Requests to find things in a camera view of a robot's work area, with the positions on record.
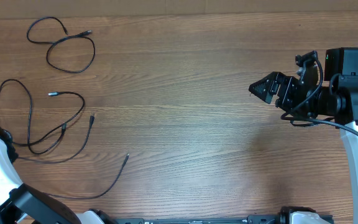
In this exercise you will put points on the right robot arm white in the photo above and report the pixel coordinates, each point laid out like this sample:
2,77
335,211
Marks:
321,93

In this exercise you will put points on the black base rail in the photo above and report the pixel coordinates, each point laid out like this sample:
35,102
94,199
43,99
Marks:
251,219

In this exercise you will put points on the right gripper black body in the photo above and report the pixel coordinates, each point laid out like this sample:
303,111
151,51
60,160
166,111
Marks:
290,94

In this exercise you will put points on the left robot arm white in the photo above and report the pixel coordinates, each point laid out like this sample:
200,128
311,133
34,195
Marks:
19,200

